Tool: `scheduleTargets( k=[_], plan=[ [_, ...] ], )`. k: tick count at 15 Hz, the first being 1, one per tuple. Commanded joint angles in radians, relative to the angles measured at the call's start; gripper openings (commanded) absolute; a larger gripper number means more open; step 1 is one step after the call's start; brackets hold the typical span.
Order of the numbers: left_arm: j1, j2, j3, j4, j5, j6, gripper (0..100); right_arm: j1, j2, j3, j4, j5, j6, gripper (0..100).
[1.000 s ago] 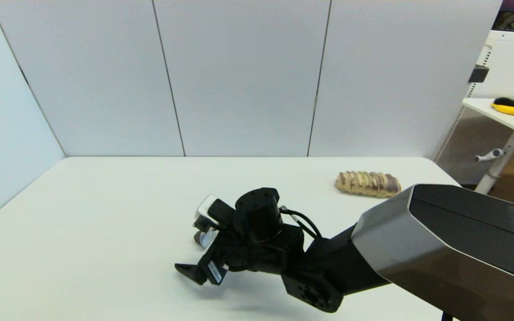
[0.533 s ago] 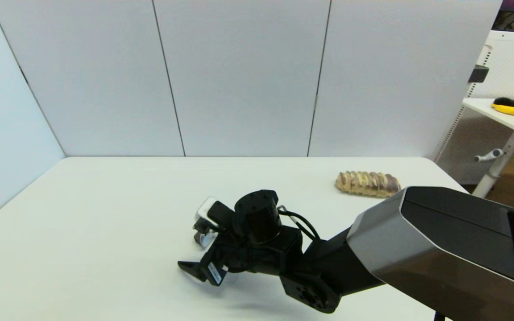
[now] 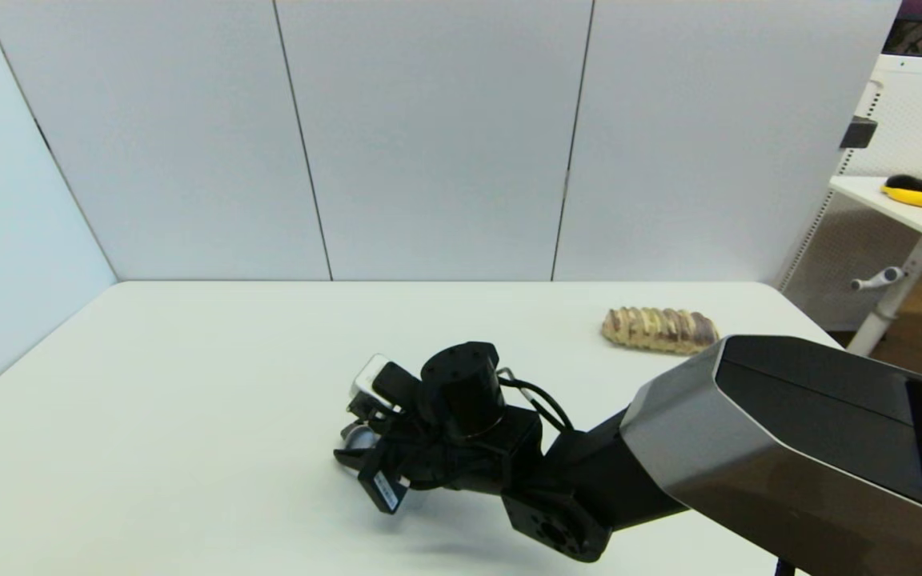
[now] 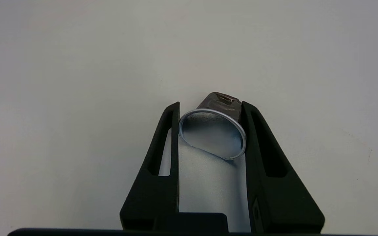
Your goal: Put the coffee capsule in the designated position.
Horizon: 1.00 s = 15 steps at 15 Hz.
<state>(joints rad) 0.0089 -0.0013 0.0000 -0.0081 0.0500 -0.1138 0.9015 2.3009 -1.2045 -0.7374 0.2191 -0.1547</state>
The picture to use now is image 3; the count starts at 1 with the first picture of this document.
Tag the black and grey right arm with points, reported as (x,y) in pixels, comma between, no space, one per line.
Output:
(789,448)

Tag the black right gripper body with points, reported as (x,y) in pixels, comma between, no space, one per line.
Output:
(453,464)

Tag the black bracket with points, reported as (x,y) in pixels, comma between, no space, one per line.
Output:
(859,132)

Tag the braided brown bread loaf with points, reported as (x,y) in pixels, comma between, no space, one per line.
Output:
(661,330)

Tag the white side table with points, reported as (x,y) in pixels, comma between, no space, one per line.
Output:
(869,192)

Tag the yellow and black object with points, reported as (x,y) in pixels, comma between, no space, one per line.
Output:
(917,196)

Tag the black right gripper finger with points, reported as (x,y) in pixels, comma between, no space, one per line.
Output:
(357,462)

